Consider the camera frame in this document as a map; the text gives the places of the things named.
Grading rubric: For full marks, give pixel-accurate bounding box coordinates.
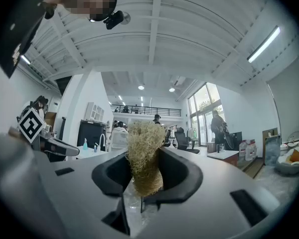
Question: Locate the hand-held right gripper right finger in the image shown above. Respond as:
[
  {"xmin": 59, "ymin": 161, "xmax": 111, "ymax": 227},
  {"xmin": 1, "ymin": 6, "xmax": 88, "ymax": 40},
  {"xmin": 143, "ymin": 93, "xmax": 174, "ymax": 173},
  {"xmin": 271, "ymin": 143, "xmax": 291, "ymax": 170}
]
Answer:
[{"xmin": 140, "ymin": 146, "xmax": 281, "ymax": 239}]

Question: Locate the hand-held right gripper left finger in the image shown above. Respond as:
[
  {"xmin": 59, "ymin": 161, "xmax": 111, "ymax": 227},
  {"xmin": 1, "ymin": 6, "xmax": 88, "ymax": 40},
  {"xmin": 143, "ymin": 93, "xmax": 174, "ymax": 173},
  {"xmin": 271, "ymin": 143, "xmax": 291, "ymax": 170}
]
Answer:
[{"xmin": 32, "ymin": 149, "xmax": 135, "ymax": 239}]

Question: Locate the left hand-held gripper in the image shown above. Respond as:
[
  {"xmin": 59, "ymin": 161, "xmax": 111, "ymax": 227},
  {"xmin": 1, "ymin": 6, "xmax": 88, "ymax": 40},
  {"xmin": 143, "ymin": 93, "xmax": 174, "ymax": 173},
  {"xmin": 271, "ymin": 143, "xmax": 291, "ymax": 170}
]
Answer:
[{"xmin": 16, "ymin": 108, "xmax": 80, "ymax": 163}]

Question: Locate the beige fibrous loofah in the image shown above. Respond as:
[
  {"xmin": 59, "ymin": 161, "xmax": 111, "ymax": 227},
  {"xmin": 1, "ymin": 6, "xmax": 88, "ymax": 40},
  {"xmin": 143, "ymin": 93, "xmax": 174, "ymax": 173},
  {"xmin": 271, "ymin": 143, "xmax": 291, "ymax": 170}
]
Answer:
[{"xmin": 126, "ymin": 119, "xmax": 168, "ymax": 198}]

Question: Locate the person's left forearm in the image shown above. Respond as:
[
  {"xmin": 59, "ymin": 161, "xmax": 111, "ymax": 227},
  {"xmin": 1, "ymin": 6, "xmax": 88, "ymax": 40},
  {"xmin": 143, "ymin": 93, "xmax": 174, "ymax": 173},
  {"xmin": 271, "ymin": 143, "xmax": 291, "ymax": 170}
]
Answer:
[{"xmin": 7, "ymin": 126, "xmax": 22, "ymax": 139}]

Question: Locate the wooden vanity with white sink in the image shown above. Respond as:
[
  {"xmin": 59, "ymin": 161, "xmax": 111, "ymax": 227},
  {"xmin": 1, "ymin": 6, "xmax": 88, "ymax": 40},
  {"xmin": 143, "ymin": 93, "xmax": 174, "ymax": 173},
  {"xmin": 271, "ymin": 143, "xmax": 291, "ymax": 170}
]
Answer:
[{"xmin": 206, "ymin": 149, "xmax": 240, "ymax": 168}]

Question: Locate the white curved faucet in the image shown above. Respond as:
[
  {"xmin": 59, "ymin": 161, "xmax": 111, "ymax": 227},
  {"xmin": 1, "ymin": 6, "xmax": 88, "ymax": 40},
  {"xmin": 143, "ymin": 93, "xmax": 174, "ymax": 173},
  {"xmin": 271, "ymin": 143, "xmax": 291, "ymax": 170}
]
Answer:
[{"xmin": 99, "ymin": 133, "xmax": 107, "ymax": 152}]

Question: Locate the wooden floor platform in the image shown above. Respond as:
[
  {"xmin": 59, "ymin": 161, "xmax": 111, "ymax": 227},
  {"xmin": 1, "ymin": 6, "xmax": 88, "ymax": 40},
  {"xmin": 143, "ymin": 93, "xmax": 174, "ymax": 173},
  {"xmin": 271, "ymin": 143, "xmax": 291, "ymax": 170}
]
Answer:
[{"xmin": 239, "ymin": 158, "xmax": 265, "ymax": 179}]

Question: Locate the large clear water jug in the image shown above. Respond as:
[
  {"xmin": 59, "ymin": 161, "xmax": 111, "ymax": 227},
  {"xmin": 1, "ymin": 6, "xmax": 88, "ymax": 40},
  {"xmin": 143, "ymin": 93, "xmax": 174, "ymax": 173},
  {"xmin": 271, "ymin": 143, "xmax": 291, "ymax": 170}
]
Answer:
[
  {"xmin": 239, "ymin": 140, "xmax": 249, "ymax": 161},
  {"xmin": 246, "ymin": 140, "xmax": 258, "ymax": 160}
]

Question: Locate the clothes rack with garments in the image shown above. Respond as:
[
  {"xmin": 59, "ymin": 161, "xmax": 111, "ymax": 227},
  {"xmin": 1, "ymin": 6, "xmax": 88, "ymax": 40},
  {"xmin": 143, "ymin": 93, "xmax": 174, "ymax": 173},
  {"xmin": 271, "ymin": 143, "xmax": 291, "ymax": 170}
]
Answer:
[{"xmin": 186, "ymin": 127, "xmax": 199, "ymax": 141}]

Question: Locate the white mesh office chair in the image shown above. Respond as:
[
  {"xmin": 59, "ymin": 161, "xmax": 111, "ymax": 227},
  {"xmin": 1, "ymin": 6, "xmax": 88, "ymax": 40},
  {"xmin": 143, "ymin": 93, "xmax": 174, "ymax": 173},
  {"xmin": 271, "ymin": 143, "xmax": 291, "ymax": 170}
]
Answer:
[{"xmin": 111, "ymin": 130, "xmax": 129, "ymax": 152}]

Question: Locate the plastic wrapped framed panel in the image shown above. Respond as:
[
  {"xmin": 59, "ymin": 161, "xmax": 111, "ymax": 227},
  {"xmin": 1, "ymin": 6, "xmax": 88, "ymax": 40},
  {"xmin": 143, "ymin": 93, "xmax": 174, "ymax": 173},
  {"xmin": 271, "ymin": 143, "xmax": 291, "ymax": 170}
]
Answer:
[{"xmin": 262, "ymin": 127, "xmax": 282, "ymax": 166}]

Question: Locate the white round cushioned seat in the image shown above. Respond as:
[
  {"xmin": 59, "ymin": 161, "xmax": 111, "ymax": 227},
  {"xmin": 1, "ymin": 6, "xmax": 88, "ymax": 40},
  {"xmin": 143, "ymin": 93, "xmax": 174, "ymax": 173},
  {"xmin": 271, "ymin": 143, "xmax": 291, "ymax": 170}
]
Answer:
[{"xmin": 275, "ymin": 147, "xmax": 299, "ymax": 176}]

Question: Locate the mezzanine balcony black railing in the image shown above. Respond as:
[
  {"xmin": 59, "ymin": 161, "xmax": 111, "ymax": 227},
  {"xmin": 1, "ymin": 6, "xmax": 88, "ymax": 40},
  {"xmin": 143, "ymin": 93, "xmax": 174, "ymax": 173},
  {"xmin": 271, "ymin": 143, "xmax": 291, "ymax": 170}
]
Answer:
[{"xmin": 111, "ymin": 104, "xmax": 184, "ymax": 120}]

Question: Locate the white ceiling air conditioner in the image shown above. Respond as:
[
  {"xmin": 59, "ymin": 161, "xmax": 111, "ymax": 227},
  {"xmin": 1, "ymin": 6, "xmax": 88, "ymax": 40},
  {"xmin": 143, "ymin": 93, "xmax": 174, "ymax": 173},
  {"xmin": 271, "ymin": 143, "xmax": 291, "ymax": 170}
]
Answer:
[{"xmin": 173, "ymin": 76, "xmax": 187, "ymax": 87}]

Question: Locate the person's black shirt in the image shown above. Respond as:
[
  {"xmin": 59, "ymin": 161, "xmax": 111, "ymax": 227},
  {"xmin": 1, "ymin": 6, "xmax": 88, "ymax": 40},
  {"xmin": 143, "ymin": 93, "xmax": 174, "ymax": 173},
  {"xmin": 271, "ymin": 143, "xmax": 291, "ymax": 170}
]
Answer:
[{"xmin": 0, "ymin": 0, "xmax": 59, "ymax": 79}]

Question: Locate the person's head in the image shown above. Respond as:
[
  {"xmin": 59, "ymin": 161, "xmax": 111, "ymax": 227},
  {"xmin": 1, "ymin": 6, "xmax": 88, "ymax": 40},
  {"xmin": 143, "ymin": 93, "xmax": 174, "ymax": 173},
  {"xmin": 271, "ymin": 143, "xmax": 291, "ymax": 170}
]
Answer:
[{"xmin": 43, "ymin": 0, "xmax": 120, "ymax": 22}]

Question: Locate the white wall cabinet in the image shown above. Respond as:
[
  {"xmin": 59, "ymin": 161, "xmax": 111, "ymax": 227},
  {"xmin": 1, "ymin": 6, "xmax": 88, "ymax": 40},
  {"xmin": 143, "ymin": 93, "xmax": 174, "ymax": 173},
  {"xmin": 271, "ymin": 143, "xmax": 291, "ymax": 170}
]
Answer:
[{"xmin": 85, "ymin": 102, "xmax": 105, "ymax": 122}]

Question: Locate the large glass window wall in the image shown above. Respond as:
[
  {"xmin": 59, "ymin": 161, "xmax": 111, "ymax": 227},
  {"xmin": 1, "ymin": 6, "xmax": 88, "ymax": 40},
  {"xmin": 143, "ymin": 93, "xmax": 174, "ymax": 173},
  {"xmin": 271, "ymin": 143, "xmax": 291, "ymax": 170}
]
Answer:
[{"xmin": 188, "ymin": 82, "xmax": 225, "ymax": 146}]

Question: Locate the black head-worn camera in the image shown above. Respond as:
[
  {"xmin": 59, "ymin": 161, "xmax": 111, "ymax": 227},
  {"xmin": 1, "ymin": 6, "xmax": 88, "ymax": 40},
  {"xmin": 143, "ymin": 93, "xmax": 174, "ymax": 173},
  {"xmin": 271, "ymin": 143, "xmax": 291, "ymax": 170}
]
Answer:
[{"xmin": 102, "ymin": 10, "xmax": 125, "ymax": 30}]

